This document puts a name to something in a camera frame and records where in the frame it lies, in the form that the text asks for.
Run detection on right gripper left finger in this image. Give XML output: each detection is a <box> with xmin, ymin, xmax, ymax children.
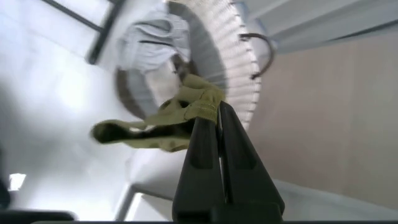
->
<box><xmin>172</xmin><ymin>116</ymin><xmax>226</xmax><ymax>222</ymax></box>

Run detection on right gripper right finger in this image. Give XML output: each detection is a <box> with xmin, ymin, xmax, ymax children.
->
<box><xmin>217</xmin><ymin>100</ymin><xmax>285</xmax><ymax>218</ymax></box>

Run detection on green printed t-shirt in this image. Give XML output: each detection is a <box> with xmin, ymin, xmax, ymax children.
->
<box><xmin>90</xmin><ymin>73</ymin><xmax>226</xmax><ymax>153</ymax></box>

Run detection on white laundry basket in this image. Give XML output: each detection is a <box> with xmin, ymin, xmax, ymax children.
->
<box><xmin>114</xmin><ymin>0</ymin><xmax>277</xmax><ymax>131</ymax></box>

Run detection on black clothes rack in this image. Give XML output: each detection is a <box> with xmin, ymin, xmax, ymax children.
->
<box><xmin>42</xmin><ymin>0</ymin><xmax>125</xmax><ymax>65</ymax></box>

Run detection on pale grey shorts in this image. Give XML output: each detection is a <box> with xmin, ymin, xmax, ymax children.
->
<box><xmin>116</xmin><ymin>2</ymin><xmax>191</xmax><ymax>74</ymax></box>

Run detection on white curtain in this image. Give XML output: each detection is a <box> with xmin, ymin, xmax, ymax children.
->
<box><xmin>233</xmin><ymin>0</ymin><xmax>398</xmax><ymax>54</ymax></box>

